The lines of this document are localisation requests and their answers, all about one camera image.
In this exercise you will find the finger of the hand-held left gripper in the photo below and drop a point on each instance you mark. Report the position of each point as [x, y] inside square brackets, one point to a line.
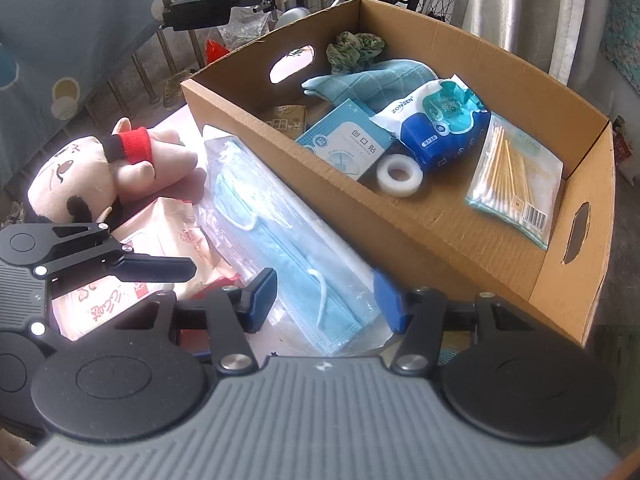
[155, 267]
[50, 340]

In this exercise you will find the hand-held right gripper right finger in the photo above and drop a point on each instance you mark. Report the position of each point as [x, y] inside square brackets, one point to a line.
[391, 305]

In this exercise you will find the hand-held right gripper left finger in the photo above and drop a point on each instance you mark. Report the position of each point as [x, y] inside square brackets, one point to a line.
[261, 302]

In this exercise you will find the pink tissue pack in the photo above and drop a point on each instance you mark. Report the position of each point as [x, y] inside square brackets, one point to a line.
[175, 230]

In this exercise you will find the face mask pack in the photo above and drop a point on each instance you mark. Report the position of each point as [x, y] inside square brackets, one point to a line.
[280, 220]

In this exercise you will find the cardboard box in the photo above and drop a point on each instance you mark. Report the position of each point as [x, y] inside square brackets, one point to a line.
[450, 230]

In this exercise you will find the white tape roll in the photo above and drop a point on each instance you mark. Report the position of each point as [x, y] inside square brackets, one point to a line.
[400, 187]

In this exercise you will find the plush doll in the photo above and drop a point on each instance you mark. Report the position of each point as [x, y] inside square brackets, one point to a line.
[65, 185]

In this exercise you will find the light blue bandage box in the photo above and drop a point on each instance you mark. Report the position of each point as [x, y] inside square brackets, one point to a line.
[345, 145]

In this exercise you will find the woven basket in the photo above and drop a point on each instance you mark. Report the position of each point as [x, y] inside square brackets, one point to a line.
[175, 94]

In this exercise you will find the cotton swabs pack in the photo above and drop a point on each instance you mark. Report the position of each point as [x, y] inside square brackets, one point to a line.
[520, 185]

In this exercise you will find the blue white wet wipes pack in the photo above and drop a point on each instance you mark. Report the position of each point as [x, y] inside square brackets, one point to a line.
[435, 130]

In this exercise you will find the small brown carton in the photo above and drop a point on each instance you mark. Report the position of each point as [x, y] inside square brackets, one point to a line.
[285, 117]

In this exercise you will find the metal railing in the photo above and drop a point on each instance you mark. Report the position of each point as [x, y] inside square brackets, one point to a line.
[141, 77]

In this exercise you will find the small red plastic bag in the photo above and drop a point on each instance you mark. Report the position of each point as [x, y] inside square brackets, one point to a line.
[216, 52]

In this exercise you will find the teal checked towel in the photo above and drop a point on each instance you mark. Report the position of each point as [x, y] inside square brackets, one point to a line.
[380, 80]

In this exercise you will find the blue dotted blanket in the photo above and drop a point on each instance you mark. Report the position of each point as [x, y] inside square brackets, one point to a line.
[75, 35]

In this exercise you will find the green crumpled cloth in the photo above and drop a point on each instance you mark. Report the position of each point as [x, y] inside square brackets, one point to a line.
[350, 50]

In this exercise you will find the white curtain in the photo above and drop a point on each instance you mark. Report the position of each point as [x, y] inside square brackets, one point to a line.
[525, 10]

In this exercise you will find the teal floral wall cloth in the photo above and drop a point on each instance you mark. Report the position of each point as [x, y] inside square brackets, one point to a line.
[625, 35]

